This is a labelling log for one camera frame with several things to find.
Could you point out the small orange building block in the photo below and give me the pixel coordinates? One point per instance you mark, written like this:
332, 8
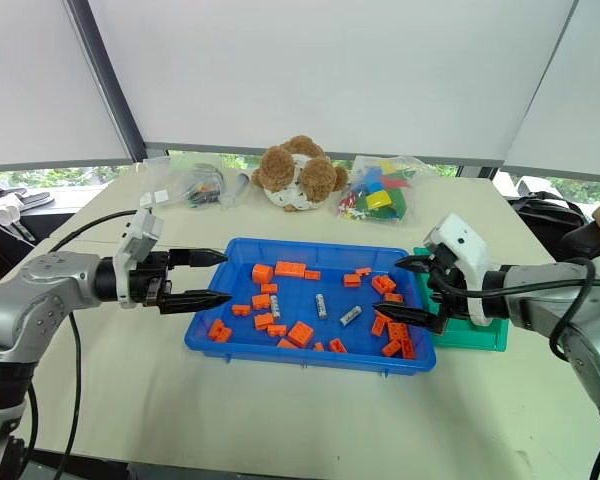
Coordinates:
394, 297
241, 310
277, 330
312, 275
269, 288
363, 271

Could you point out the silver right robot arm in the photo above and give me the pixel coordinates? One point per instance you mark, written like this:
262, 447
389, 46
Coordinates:
555, 295

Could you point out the white roller blind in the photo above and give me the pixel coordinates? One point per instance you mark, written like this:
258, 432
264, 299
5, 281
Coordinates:
575, 100
330, 70
40, 80

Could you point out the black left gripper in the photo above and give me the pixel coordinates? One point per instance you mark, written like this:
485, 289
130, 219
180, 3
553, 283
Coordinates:
152, 282

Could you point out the large orange building block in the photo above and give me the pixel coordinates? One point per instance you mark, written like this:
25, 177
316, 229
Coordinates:
300, 334

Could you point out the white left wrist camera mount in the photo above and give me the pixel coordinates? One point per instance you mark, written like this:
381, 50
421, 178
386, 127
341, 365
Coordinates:
141, 235

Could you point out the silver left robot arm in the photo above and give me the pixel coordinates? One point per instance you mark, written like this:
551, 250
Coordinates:
40, 295

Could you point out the black rounded object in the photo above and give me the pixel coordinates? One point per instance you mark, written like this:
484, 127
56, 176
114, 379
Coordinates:
590, 240

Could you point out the small clear plastic bag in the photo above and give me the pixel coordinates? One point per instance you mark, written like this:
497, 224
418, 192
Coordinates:
235, 190

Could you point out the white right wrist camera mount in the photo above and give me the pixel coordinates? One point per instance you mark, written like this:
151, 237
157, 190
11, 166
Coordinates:
462, 245

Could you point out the bag of colourful blocks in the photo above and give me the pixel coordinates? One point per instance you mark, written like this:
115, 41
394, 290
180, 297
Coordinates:
380, 192

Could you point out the grey white battery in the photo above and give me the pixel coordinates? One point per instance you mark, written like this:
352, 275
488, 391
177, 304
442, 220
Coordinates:
321, 307
275, 307
351, 315

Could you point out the blue plastic tray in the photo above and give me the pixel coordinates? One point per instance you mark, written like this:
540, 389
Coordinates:
300, 360

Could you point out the brown white plush toy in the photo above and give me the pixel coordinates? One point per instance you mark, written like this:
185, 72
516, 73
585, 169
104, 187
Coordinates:
285, 170

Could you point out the black backpack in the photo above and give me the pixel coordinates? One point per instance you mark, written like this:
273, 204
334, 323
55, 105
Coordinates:
545, 215

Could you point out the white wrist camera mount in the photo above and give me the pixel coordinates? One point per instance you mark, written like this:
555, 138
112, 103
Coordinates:
141, 235
462, 245

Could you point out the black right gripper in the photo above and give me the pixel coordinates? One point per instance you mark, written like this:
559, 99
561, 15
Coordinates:
450, 285

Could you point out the clear bag of small parts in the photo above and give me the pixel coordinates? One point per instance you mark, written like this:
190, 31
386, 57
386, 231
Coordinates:
190, 185

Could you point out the tiny orange building block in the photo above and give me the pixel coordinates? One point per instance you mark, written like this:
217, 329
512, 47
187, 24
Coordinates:
319, 346

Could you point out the long orange building block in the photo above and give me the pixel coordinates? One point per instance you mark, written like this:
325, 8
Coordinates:
290, 269

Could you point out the dark grey window post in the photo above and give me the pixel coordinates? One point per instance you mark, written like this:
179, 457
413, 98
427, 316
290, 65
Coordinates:
110, 80

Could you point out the green plastic tray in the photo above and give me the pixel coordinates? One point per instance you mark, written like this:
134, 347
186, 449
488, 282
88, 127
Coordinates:
467, 337

